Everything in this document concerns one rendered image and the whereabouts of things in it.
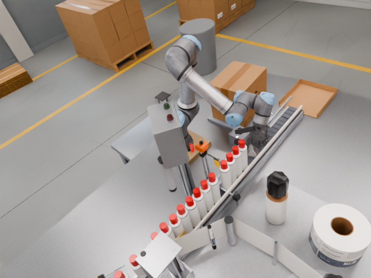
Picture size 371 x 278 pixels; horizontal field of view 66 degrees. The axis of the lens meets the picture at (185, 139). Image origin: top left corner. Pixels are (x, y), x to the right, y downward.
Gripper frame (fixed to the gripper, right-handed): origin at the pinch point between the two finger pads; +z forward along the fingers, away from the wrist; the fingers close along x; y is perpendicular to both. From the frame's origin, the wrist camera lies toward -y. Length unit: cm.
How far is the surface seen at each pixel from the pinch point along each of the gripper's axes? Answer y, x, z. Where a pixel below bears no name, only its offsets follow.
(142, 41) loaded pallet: -311, 185, -23
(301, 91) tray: -7, 72, -30
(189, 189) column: -11.8, -29.0, 17.2
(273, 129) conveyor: -1.5, 28.7, -10.3
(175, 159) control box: -1, -57, -12
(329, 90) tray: 9, 80, -35
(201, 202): 2.9, -38.6, 12.3
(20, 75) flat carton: -431, 44, 61
